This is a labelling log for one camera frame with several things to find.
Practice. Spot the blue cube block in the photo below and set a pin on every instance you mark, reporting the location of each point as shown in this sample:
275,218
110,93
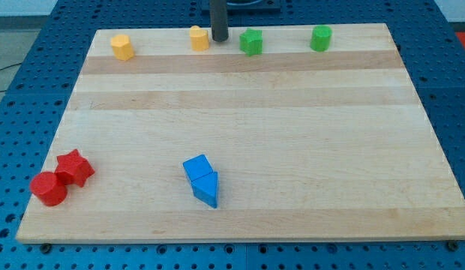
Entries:
197,167

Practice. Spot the blue triangle block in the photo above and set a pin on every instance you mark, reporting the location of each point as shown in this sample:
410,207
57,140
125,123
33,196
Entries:
205,189

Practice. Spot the wooden board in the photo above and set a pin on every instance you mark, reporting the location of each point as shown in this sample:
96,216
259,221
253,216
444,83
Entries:
330,146

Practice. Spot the green star block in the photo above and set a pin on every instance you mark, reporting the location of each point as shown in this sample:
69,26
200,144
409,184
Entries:
251,42

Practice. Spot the yellow heart block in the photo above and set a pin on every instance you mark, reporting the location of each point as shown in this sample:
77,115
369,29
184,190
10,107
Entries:
199,38

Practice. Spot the green cylinder block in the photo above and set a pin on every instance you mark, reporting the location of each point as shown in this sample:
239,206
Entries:
321,38

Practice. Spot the yellow hexagon block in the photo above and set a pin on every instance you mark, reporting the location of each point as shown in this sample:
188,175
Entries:
122,47

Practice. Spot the red star block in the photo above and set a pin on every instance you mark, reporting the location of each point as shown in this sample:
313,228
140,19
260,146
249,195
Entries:
73,169

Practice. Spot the red cylinder block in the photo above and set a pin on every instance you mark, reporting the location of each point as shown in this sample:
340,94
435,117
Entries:
47,187

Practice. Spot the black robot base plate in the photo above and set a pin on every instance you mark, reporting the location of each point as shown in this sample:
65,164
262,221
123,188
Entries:
234,6

